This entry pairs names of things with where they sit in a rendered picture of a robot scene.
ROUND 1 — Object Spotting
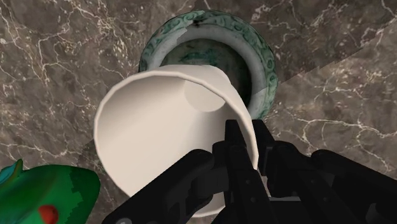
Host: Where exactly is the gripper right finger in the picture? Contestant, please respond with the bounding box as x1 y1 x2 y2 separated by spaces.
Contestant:
251 119 397 224

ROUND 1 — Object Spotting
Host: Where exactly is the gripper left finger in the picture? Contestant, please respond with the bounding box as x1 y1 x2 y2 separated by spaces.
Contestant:
101 119 277 224

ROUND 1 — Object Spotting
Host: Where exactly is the white paper cup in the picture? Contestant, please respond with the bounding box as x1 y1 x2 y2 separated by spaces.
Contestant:
94 64 260 218

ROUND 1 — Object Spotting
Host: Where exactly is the green patterned ceramic bowl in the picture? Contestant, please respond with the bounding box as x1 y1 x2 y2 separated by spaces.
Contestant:
138 9 279 121

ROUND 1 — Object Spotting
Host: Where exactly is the green toy figure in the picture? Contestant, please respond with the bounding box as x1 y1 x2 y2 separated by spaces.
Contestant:
0 158 101 224

